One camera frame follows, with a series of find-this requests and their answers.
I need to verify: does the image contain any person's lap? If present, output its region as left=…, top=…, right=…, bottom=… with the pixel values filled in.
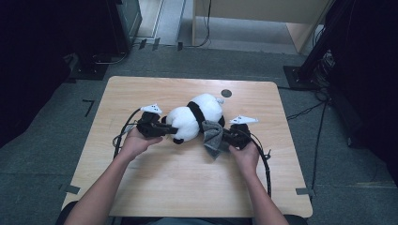
left=55, top=201, right=309, bottom=225

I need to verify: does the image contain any left hand-held gripper cable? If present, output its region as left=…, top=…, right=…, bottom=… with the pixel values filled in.
left=112, top=107, right=143, bottom=158

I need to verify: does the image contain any right hand-held gripper cable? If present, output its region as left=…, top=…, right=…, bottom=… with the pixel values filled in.
left=249, top=131, right=273, bottom=199

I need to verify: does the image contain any grey towel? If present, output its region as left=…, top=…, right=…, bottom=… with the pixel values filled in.
left=201, top=120, right=233, bottom=159

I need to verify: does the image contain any grey tape strip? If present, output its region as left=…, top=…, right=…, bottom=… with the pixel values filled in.
left=59, top=183, right=82, bottom=195
left=295, top=187, right=315, bottom=197

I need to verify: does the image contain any hand-held gripper cable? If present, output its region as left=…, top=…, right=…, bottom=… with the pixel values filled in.
left=112, top=107, right=143, bottom=158
left=249, top=131, right=273, bottom=199

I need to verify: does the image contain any person's left hand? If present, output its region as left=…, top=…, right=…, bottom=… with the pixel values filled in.
left=119, top=127, right=164, bottom=160

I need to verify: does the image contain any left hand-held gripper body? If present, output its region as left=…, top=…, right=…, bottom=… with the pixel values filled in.
left=136, top=103, right=172, bottom=139

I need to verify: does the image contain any panda plush toy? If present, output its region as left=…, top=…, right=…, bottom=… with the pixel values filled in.
left=161, top=93, right=226, bottom=145

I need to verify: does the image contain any person's right hand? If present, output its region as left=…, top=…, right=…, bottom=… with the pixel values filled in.
left=228, top=140, right=261, bottom=178

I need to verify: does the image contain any short black floor cable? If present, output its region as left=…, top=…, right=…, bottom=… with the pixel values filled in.
left=285, top=99, right=328, bottom=122

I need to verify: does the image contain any black stand base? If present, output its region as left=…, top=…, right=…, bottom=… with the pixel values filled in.
left=283, top=65, right=317, bottom=92

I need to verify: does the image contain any black hanging cable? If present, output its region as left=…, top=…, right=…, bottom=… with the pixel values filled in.
left=187, top=0, right=213, bottom=49

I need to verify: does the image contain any black floor plate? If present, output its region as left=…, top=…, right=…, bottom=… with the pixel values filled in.
left=68, top=61, right=110, bottom=82

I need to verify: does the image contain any light wooden desk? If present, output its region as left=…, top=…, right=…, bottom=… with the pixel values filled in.
left=191, top=0, right=333, bottom=54

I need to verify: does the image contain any coiled black cable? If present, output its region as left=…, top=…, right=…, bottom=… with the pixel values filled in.
left=92, top=51, right=130, bottom=66

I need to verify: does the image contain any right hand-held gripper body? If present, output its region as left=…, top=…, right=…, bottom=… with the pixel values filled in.
left=229, top=114, right=259, bottom=150

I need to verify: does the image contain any black cabinet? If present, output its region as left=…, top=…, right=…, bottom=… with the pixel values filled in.
left=105, top=0, right=144, bottom=56

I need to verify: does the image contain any long black floor cable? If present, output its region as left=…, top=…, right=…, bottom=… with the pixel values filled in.
left=310, top=102, right=329, bottom=195

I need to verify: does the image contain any black stand pole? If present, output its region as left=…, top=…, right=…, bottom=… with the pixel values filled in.
left=299, top=0, right=346, bottom=81

